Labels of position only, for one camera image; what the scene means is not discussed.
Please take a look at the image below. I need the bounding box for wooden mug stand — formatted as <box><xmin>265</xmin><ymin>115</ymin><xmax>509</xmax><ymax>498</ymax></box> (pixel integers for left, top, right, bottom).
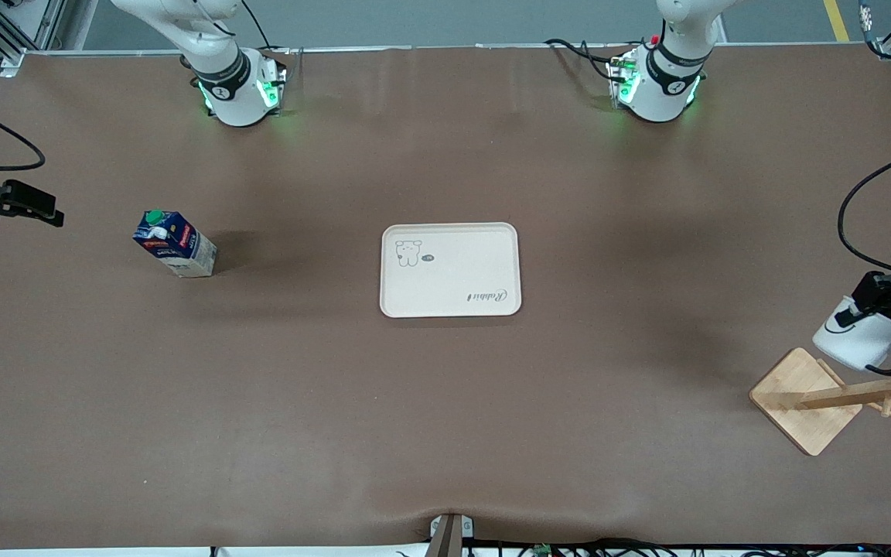
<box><xmin>749</xmin><ymin>338</ymin><xmax>891</xmax><ymax>457</ymax></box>

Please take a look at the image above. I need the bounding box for black base cable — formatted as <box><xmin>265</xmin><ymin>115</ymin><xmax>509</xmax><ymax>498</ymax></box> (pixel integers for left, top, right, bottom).
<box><xmin>544</xmin><ymin>38</ymin><xmax>618</xmax><ymax>83</ymax></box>
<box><xmin>240</xmin><ymin>0</ymin><xmax>293</xmax><ymax>55</ymax></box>

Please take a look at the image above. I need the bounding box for black left base cable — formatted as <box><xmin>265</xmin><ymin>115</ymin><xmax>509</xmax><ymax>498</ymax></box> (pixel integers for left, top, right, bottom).
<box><xmin>544</xmin><ymin>38</ymin><xmax>618</xmax><ymax>83</ymax></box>

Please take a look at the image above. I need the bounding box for white smiley mug black handle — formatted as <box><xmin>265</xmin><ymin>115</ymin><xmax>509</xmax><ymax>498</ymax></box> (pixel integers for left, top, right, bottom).
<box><xmin>812</xmin><ymin>294</ymin><xmax>891</xmax><ymax>378</ymax></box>

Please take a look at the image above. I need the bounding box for cream rectangular tray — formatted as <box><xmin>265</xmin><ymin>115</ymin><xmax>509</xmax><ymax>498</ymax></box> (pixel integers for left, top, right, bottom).
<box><xmin>380</xmin><ymin>222</ymin><xmax>523</xmax><ymax>319</ymax></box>

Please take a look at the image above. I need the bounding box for black right base cable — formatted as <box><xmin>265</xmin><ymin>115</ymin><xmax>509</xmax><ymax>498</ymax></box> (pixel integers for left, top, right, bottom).
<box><xmin>240</xmin><ymin>0</ymin><xmax>293</xmax><ymax>55</ymax></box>

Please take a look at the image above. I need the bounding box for metal table clamp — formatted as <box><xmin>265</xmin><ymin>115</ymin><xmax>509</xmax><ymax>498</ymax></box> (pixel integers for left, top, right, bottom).
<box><xmin>429</xmin><ymin>513</ymin><xmax>475</xmax><ymax>557</ymax></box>

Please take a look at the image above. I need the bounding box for blue milk carton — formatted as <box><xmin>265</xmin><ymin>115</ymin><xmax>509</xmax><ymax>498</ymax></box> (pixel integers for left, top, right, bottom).
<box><xmin>132</xmin><ymin>209</ymin><xmax>219</xmax><ymax>279</ymax></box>

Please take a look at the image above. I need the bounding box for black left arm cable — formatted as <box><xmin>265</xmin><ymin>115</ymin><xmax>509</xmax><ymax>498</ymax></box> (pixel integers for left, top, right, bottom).
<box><xmin>837</xmin><ymin>139</ymin><xmax>891</xmax><ymax>274</ymax></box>

